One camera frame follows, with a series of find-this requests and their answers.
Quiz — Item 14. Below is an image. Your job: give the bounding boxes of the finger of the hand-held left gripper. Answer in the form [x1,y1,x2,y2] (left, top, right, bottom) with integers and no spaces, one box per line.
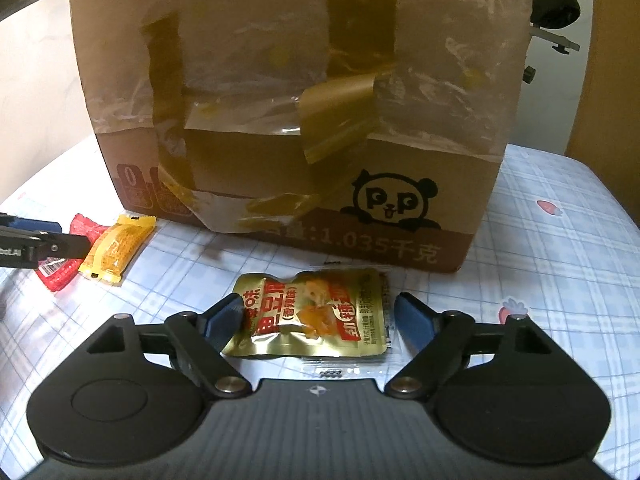
[20,231,95,268]
[0,214,64,235]

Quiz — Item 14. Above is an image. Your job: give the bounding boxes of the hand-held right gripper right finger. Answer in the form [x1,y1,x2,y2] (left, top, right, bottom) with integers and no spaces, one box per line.
[384,292,557,397]

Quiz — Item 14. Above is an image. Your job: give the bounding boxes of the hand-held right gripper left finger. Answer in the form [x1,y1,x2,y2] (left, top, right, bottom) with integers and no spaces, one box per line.
[85,292,248,397]

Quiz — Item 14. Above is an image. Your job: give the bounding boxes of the small red snack packet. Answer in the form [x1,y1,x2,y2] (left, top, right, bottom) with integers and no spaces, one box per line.
[35,213,110,292]

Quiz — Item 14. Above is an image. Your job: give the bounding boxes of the small yellow snack packet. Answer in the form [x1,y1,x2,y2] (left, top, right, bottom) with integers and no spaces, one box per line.
[79,214,158,286]

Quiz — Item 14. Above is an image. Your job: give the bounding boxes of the gold snack packet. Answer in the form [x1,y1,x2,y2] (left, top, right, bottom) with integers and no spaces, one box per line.
[220,267,393,378]

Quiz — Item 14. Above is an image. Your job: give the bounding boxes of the taped cardboard box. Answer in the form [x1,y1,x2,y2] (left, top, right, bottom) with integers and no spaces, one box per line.
[67,0,533,275]

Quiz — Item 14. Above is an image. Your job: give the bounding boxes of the wooden panel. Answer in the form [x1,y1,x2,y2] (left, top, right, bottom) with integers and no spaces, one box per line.
[565,0,640,223]

